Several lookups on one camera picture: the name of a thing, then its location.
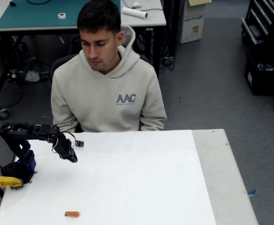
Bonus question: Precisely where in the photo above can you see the large white paper sheet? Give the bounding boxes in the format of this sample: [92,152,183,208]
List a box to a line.
[0,129,217,225]

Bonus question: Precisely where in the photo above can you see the man in beige hoodie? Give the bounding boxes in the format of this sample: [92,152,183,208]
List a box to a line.
[50,0,168,133]

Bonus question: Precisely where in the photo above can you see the yellow bar clamp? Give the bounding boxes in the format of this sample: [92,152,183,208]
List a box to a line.
[0,176,24,197]

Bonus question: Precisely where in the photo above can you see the green cutting mat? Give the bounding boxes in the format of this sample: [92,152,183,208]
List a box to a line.
[0,0,121,29]

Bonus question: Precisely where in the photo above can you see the grey workbench with black legs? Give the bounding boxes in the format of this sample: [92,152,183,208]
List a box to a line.
[0,0,167,119]

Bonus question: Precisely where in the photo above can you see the rolled white paper tube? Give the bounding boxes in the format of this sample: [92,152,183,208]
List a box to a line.
[122,7,148,19]

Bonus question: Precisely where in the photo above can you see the white cardboard box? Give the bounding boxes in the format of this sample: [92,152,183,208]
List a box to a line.
[178,0,207,45]

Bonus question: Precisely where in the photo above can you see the manila folder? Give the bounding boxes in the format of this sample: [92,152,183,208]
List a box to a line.
[188,0,212,7]

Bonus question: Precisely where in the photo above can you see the black storage bin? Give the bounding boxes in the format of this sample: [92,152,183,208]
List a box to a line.
[244,50,274,96]

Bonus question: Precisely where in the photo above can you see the black tool cabinet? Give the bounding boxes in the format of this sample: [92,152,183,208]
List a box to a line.
[241,0,274,49]

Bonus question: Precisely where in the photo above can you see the red white servo wires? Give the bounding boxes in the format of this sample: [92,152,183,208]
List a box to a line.
[50,135,60,154]

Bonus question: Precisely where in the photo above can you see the black camera cable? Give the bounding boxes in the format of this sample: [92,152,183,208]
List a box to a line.
[62,131,77,147]

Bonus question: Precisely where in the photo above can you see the black cable loop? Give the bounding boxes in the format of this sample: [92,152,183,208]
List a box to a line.
[26,0,51,5]

